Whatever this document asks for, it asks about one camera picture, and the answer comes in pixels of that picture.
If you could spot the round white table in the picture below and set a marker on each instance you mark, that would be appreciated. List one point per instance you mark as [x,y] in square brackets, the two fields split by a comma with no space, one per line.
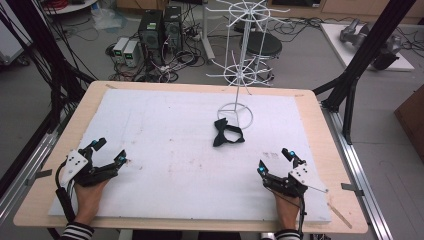
[71,7]

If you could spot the aluminium rail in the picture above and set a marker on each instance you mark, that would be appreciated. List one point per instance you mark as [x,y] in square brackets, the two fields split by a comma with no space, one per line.
[30,166]
[358,173]

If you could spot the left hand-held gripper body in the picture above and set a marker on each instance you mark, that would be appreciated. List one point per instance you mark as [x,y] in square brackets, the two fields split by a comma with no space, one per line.
[75,165]

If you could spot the large black computer tower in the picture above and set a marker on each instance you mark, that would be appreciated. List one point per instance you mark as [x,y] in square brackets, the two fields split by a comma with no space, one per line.
[150,36]

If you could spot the black bow tie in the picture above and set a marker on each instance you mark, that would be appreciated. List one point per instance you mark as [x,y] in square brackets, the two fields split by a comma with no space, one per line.
[220,128]

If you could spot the black round stool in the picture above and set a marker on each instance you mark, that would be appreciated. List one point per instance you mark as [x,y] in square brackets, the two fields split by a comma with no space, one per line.
[263,43]

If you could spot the clear plastic bag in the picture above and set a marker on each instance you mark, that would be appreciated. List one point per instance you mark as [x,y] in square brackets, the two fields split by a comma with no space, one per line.
[106,18]

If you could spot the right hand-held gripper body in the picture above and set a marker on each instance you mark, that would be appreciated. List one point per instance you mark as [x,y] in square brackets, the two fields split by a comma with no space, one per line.
[286,185]

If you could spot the white floor board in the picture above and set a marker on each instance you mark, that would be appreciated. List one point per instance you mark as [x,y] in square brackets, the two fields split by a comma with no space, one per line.
[340,46]

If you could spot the brown wooden cabinet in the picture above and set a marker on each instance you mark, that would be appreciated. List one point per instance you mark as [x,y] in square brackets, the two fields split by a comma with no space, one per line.
[411,123]

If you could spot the black metal frame post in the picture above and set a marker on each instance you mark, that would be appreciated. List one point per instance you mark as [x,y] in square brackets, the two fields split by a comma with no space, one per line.
[370,43]
[36,40]

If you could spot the slim black computer tower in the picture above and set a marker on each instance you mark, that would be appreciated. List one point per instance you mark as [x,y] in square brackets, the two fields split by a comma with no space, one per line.
[173,28]

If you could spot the person's right hand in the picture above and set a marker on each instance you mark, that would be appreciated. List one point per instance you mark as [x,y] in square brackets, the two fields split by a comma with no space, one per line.
[287,211]

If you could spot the grey metal clamp bracket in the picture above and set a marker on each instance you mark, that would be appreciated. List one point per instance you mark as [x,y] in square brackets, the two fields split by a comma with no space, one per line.
[352,189]
[38,176]

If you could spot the grey bench power supply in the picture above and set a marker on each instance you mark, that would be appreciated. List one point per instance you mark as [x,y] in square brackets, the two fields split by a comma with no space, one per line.
[120,48]
[131,53]

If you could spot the thin wooden stick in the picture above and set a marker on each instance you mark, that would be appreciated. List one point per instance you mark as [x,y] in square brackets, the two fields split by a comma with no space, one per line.
[340,215]

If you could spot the person's left hand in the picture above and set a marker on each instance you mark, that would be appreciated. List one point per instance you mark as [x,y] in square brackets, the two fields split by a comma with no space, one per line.
[87,200]

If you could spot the white foam board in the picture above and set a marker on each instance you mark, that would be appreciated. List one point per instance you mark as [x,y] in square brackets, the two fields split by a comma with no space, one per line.
[173,160]

